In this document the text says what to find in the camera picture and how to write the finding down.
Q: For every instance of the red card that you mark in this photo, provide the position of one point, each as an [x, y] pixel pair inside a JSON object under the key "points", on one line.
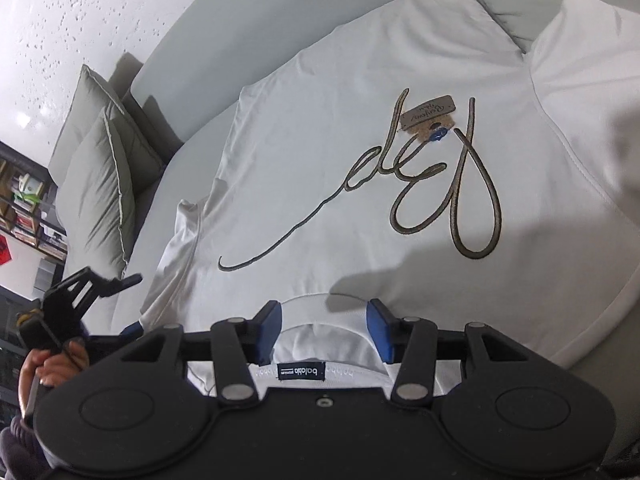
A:
{"points": [[5, 252]]}

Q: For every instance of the white t-shirt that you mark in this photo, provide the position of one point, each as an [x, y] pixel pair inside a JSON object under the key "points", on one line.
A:
{"points": [[350, 110]]}

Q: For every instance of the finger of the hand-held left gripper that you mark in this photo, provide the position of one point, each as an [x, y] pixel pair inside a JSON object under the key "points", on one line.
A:
{"points": [[90, 287], [132, 330]]}

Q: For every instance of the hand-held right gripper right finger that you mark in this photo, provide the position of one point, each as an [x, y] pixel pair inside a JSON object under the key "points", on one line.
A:
{"points": [[382, 332]]}

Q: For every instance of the grey sofa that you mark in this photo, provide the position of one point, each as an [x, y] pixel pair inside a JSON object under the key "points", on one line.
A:
{"points": [[200, 100]]}

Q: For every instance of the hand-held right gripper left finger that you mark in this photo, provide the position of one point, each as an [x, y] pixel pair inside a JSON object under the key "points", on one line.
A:
{"points": [[267, 332]]}

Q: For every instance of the person's left forearm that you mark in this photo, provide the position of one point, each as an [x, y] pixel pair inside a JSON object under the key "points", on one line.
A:
{"points": [[15, 440]]}

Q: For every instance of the grey cushion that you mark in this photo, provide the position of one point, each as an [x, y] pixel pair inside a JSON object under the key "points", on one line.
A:
{"points": [[90, 110], [95, 195]]}

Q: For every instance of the bookshelf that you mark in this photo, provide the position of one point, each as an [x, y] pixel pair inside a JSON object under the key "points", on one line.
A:
{"points": [[27, 200]]}

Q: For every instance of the person's left hand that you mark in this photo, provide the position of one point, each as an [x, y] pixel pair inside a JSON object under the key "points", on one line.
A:
{"points": [[55, 362]]}

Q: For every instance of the brown hang tag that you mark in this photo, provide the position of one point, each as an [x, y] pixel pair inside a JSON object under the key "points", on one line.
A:
{"points": [[430, 112]]}

